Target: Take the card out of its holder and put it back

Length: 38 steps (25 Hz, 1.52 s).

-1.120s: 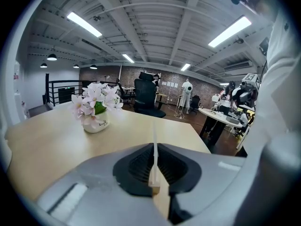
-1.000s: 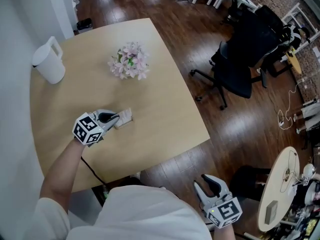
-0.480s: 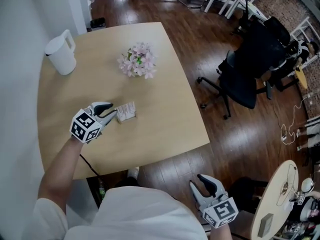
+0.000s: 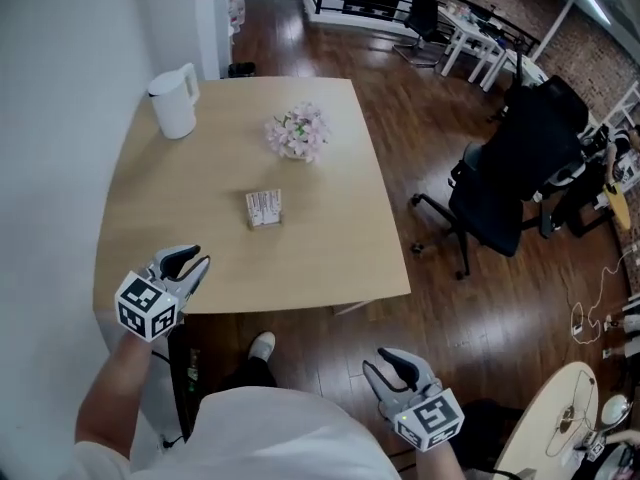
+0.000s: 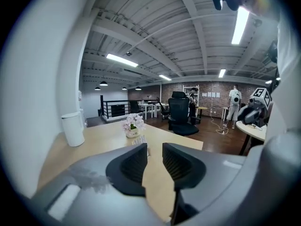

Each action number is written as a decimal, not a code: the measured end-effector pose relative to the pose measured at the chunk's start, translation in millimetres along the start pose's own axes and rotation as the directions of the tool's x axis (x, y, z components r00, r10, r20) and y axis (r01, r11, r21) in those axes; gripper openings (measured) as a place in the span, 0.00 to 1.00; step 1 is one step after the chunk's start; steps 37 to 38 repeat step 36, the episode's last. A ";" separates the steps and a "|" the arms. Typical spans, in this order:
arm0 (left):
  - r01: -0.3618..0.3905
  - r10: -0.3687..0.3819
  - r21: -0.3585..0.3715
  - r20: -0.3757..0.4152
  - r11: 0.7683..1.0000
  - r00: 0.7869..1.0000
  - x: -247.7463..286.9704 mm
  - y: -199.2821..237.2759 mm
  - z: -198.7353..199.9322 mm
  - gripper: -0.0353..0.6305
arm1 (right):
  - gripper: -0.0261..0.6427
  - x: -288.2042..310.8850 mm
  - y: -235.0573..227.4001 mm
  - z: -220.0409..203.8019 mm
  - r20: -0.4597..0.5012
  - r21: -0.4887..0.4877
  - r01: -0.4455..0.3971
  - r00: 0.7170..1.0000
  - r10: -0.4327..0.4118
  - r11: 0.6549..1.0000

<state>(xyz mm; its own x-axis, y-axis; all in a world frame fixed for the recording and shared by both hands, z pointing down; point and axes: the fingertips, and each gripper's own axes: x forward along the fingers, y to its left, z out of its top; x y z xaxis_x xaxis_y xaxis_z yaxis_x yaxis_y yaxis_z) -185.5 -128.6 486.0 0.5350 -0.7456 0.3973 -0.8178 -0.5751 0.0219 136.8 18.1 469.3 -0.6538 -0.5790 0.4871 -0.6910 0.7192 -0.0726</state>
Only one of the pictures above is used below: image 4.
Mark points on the black table support panel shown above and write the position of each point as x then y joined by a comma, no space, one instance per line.
180,383

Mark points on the person's left forearm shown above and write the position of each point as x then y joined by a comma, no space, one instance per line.
110,393

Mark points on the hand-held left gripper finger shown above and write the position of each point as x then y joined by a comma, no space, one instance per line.
175,260
199,273

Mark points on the yellow wooden board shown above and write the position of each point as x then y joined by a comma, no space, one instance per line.
619,208

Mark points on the round light wooden table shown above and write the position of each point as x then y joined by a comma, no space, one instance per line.
540,418

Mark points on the black stool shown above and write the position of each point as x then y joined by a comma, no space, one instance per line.
492,433

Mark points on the person's white shoe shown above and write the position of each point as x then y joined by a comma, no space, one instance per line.
262,348

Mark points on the person's white shirt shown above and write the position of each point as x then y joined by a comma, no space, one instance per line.
275,438

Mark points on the pink flower bouquet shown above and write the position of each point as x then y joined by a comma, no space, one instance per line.
297,130

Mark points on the black cantilever chair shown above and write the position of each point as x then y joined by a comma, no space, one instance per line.
425,18

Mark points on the person's right forearm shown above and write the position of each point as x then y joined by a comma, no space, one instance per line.
440,465

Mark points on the white desk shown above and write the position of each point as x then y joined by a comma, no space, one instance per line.
475,38

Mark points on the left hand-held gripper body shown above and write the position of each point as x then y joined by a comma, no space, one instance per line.
145,295

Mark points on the light wooden table leg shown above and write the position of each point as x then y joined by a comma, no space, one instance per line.
350,308

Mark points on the white electric kettle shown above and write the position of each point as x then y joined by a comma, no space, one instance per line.
172,103

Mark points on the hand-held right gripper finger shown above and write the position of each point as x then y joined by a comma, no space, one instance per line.
407,368
380,385

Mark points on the white round lamp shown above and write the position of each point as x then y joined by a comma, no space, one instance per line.
615,410

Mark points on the white printed card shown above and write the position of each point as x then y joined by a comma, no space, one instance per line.
263,205

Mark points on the person's black trouser leg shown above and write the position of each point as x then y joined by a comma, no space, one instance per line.
250,374

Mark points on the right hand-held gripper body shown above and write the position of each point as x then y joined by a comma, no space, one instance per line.
430,415

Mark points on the clear card holder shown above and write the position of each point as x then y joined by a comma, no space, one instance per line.
267,225

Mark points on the black mesh office chair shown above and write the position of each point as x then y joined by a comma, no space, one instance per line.
520,168

